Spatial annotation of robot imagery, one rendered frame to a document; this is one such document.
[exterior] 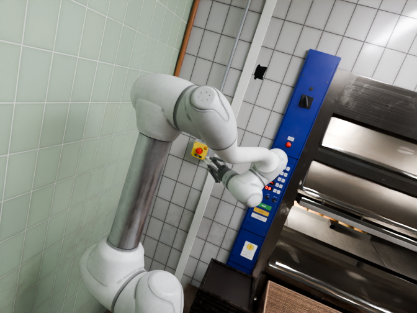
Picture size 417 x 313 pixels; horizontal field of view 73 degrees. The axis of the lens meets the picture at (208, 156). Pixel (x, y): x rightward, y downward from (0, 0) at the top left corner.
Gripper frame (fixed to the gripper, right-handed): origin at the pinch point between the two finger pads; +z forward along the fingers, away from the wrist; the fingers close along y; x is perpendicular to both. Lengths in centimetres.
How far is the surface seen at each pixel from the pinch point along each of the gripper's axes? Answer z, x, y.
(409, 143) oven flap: -48, 80, -40
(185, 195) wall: 21.6, 6.0, 32.4
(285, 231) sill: -23, 51, 29
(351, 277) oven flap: -53, 83, 40
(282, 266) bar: -49, 24, 29
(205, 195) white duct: 11.9, 13.1, 26.6
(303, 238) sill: -31, 59, 29
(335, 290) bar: -66, 41, 29
